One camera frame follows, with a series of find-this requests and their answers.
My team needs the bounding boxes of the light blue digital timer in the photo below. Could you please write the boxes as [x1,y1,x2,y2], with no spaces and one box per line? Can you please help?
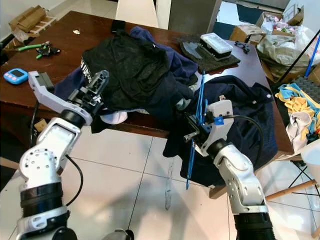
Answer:
[3,68,29,84]

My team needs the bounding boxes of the dark brown wooden table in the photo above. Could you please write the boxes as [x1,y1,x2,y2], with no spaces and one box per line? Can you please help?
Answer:
[0,11,296,200]

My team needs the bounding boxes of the black phone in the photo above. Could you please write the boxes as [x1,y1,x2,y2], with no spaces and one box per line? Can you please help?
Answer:
[111,20,127,35]

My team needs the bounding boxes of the beige plastic bag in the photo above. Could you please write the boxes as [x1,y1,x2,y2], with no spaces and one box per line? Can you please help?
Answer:
[255,25,320,83]

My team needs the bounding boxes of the green handled tool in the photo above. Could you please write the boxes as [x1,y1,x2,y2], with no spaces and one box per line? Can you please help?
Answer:
[18,42,61,60]

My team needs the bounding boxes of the dark blue garment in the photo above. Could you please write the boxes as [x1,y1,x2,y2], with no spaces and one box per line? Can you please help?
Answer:
[54,26,198,122]

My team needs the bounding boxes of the blue rod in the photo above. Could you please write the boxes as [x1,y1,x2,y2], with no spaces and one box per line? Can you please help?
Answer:
[302,32,320,78]

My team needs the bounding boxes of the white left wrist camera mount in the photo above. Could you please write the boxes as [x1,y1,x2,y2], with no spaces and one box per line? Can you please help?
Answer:
[28,70,93,126]

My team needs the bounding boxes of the small black clip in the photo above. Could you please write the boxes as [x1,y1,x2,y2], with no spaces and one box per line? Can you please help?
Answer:
[234,41,252,53]

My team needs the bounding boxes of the open cardboard box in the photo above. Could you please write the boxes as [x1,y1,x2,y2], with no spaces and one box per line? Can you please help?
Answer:
[230,5,306,43]

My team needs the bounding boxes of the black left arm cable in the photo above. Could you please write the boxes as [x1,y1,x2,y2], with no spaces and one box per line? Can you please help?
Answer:
[30,115,83,206]

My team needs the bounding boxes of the black flat tray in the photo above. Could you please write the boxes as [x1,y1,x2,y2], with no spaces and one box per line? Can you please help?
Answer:
[178,34,241,68]

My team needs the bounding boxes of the flat brown cardboard box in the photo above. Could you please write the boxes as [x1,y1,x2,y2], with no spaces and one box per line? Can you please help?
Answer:
[7,5,56,48]

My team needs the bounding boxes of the white lidded black case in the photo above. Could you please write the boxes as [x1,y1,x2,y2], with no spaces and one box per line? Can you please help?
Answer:
[199,33,235,60]

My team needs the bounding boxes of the black jersey white bands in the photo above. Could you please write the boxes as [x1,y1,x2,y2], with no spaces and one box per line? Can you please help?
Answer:
[81,31,196,118]

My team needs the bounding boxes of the yellow blue cloth pile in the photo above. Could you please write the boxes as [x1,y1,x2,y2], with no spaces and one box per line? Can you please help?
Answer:
[277,82,320,153]

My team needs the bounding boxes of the white chair wooden legs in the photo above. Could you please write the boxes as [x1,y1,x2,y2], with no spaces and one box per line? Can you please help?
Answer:
[265,150,320,238]

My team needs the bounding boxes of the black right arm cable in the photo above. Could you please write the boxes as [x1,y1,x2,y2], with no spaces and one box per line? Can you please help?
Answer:
[222,115,263,166]

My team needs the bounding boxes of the navy blue shirt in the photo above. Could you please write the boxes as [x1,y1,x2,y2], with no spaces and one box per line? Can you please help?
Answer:
[162,75,279,187]

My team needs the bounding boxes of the blue plastic hanger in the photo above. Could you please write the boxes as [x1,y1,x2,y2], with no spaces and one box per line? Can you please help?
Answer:
[185,70,213,190]

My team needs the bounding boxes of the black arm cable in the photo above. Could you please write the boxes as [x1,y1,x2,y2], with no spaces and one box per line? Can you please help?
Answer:
[222,115,263,166]
[30,115,83,206]

